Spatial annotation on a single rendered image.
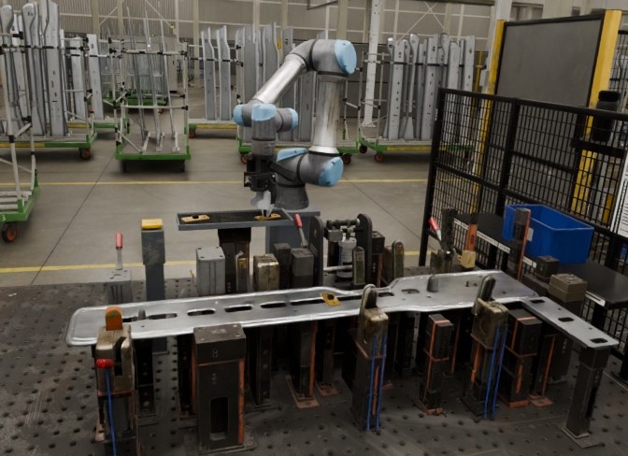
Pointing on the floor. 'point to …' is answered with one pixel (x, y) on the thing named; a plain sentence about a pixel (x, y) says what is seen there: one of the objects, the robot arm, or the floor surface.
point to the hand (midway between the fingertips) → (267, 212)
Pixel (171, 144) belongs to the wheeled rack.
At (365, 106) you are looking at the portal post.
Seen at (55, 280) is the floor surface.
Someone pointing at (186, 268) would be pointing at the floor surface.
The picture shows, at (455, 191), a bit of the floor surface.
